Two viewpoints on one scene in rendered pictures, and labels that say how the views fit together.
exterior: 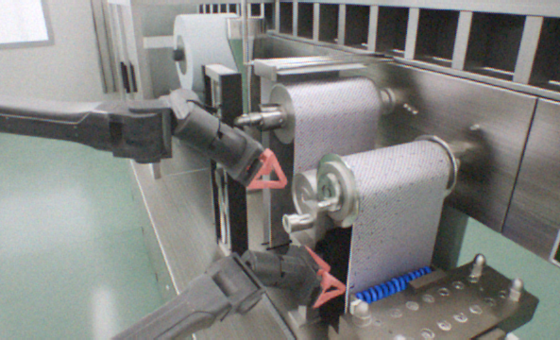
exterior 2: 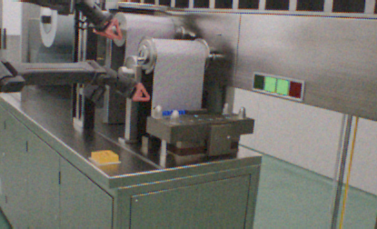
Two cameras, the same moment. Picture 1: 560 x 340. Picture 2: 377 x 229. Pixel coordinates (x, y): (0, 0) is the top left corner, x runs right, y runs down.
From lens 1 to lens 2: 1.04 m
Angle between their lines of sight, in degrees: 17
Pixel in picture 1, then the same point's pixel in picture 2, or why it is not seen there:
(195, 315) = (82, 69)
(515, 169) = (235, 50)
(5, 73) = not seen: outside the picture
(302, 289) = (127, 89)
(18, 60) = not seen: outside the picture
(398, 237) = (179, 84)
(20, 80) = not seen: outside the picture
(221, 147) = (94, 13)
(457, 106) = (212, 26)
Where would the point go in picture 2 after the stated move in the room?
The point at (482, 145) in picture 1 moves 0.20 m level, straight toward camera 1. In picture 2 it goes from (223, 43) to (209, 44)
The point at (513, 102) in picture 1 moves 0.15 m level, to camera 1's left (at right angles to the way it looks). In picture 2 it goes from (233, 17) to (196, 14)
